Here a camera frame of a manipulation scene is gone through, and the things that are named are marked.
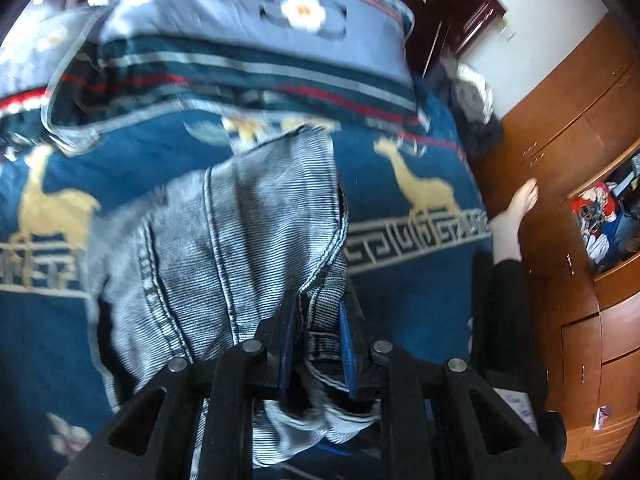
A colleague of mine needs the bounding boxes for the brown wooden wardrobe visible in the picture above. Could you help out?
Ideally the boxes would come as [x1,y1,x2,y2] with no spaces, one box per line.
[472,10,640,467]

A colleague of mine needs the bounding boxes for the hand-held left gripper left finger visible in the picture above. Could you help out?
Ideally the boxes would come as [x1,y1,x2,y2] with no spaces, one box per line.
[57,292,302,480]

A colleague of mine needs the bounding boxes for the grey white garment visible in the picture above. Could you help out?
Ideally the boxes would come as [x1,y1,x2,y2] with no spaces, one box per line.
[447,62,495,126]

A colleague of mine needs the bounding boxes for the grey denim pants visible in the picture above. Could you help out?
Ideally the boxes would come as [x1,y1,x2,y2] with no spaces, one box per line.
[87,125,386,468]

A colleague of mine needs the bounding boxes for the person's black trouser leg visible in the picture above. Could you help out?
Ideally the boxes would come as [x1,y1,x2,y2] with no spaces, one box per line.
[470,255,568,463]

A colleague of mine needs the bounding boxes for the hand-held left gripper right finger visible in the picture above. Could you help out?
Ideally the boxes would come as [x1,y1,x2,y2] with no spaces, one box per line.
[339,280,573,480]

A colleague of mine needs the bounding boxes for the large blue flower-print pillow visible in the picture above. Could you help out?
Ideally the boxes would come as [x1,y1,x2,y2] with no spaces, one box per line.
[45,0,432,147]

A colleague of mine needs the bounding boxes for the blue deer-print bed sheet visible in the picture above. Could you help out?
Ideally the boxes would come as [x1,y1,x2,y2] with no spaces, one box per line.
[0,75,493,480]

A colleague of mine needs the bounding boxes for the flat blue flower-print pillow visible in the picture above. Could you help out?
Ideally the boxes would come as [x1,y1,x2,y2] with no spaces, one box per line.
[0,0,108,113]

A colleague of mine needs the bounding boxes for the colourful clutter pile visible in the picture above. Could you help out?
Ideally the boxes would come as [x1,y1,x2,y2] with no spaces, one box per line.
[569,157,640,275]

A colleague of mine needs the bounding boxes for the carved dark wooden headboard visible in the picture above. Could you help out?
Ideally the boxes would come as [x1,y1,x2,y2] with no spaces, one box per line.
[390,0,509,83]

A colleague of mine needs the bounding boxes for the black garment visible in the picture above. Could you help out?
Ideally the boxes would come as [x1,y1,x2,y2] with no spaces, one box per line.
[427,60,505,158]

